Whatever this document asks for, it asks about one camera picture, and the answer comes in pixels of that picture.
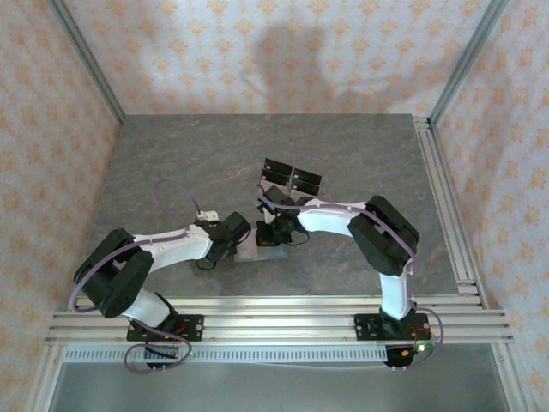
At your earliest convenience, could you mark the grey metal panel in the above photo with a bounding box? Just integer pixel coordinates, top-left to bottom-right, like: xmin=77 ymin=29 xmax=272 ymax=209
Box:
xmin=49 ymin=362 xmax=511 ymax=412

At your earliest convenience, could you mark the wide aluminium mounting rail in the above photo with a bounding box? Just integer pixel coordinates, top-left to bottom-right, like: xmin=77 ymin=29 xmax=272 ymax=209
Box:
xmin=45 ymin=312 xmax=515 ymax=345

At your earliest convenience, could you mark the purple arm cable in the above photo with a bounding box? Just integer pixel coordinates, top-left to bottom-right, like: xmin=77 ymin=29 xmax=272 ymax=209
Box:
xmin=256 ymin=183 xmax=446 ymax=360
xmin=68 ymin=179 xmax=202 ymax=375

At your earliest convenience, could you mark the clear acrylic card stand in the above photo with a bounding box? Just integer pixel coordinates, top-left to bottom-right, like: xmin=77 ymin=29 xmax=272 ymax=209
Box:
xmin=256 ymin=156 xmax=323 ymax=203

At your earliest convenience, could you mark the short aluminium frame leg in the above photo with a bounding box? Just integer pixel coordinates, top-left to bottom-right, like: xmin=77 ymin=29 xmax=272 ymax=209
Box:
xmin=25 ymin=342 xmax=65 ymax=412
xmin=491 ymin=342 xmax=535 ymax=412

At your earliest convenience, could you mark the pink printed credit card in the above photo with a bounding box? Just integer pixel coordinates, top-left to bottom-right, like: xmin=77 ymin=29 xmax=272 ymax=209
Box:
xmin=256 ymin=178 xmax=289 ymax=201

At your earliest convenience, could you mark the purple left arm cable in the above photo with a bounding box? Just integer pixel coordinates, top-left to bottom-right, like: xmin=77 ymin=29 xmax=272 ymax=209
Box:
xmin=68 ymin=179 xmax=202 ymax=375

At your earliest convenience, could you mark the aluminium side rail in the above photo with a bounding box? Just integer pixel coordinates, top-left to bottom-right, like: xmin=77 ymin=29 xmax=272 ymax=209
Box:
xmin=413 ymin=114 xmax=488 ymax=310

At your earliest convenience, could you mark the aluminium table edge rail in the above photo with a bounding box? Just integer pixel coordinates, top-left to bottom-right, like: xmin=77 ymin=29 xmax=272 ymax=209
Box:
xmin=70 ymin=294 xmax=486 ymax=311

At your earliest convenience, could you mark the black card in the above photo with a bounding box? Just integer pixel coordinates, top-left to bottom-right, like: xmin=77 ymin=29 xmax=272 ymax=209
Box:
xmin=263 ymin=157 xmax=295 ymax=176
xmin=287 ymin=178 xmax=321 ymax=197
xmin=292 ymin=167 xmax=323 ymax=184
xmin=260 ymin=168 xmax=293 ymax=188

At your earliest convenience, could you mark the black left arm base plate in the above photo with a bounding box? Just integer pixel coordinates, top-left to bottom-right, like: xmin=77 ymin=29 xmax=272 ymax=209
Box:
xmin=126 ymin=314 xmax=205 ymax=343

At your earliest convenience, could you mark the slotted grey cable duct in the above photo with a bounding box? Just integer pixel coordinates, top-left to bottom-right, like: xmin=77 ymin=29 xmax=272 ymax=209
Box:
xmin=63 ymin=345 xmax=389 ymax=365

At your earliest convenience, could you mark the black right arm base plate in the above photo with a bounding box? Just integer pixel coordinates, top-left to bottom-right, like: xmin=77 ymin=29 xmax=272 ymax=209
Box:
xmin=354 ymin=312 xmax=430 ymax=342

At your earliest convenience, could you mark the black electronics board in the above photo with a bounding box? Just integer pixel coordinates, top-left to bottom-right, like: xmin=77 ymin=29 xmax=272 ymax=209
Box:
xmin=383 ymin=342 xmax=438 ymax=371
xmin=143 ymin=344 xmax=181 ymax=373

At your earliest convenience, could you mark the pale credit card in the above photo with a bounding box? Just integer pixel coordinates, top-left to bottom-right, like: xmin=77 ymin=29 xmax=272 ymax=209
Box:
xmin=240 ymin=231 xmax=259 ymax=255

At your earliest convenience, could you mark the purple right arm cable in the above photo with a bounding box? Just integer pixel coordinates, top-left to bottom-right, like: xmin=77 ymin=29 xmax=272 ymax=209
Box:
xmin=256 ymin=183 xmax=446 ymax=360

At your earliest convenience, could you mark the aluminium frame post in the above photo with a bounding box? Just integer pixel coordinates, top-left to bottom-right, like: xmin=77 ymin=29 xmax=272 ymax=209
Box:
xmin=427 ymin=0 xmax=510 ymax=126
xmin=47 ymin=0 xmax=126 ymax=126

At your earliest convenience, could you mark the pale green card holder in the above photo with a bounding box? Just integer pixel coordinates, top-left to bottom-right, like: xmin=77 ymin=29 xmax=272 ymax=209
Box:
xmin=233 ymin=238 xmax=287 ymax=263

